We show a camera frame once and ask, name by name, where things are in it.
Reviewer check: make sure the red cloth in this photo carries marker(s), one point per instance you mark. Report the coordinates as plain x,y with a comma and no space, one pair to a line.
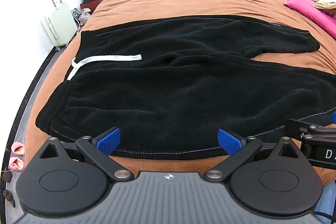
88,5

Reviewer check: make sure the black pants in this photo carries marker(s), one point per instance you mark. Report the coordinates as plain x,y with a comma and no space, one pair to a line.
170,95

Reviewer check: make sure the pink pillow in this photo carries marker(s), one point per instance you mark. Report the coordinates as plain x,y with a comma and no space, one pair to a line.
312,12

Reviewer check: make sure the person's leg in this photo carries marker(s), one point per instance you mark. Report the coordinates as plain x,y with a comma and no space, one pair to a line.
326,197

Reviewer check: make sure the white bag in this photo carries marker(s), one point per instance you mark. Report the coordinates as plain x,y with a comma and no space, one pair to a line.
82,16

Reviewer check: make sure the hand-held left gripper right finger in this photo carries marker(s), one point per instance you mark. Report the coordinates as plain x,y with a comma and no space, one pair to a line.
229,142

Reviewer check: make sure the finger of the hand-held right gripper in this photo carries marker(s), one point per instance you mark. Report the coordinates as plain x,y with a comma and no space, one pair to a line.
315,130

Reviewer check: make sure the cream suitcase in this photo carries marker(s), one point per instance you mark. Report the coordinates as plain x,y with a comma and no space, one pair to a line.
61,22

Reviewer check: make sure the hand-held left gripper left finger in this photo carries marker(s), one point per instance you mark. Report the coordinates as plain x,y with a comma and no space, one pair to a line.
109,142

